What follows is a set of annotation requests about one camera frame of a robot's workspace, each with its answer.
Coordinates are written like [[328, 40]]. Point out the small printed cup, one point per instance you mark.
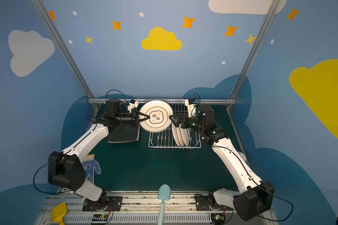
[[242, 156]]

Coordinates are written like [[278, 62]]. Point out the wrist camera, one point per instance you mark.
[[133, 104], [192, 105]]

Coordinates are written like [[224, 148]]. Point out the black square plate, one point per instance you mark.
[[124, 133]]

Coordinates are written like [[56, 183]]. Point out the white round plate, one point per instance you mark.
[[186, 136], [175, 136], [159, 113], [180, 133]]

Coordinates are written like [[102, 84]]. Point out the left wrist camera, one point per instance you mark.
[[133, 104]]

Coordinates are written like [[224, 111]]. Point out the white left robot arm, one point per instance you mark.
[[65, 168]]

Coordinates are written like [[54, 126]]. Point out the yellow toy scoop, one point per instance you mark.
[[58, 213]]

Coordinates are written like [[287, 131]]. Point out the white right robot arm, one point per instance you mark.
[[254, 196]]

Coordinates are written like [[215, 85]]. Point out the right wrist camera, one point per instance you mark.
[[192, 105]]

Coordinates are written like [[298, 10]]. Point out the blue dotted work glove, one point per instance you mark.
[[91, 167]]

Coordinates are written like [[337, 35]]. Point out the white wire dish rack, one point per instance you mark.
[[164, 139]]

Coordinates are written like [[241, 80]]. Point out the circuit board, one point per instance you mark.
[[100, 217], [217, 219]]

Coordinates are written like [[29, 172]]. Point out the right circuit board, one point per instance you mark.
[[217, 219]]

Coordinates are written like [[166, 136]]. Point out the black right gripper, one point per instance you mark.
[[181, 121]]

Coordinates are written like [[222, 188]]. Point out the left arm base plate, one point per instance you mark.
[[109, 203]]

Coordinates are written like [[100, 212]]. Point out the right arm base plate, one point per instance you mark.
[[208, 203]]

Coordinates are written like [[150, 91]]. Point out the left circuit board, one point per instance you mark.
[[100, 217]]

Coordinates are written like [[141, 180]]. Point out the light blue toy shovel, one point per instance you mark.
[[164, 195]]

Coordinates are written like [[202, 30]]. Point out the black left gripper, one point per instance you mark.
[[136, 117]]

